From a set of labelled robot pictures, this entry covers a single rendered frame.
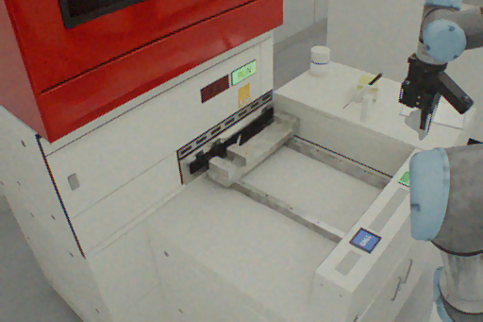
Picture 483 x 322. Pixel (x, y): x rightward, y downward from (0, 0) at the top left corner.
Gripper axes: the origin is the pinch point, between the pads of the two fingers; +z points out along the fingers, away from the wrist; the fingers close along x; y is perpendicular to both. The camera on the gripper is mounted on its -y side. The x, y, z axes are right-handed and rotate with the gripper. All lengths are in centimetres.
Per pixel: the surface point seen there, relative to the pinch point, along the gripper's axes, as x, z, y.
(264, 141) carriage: 1, 23, 50
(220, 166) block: 22, 20, 50
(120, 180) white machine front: 50, 11, 59
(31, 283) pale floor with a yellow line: 71, 111, 143
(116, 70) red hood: 47, -21, 54
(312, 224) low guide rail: 19.1, 26.3, 18.8
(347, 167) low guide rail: -7.9, 26.2, 23.4
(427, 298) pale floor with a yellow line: -43, 111, -11
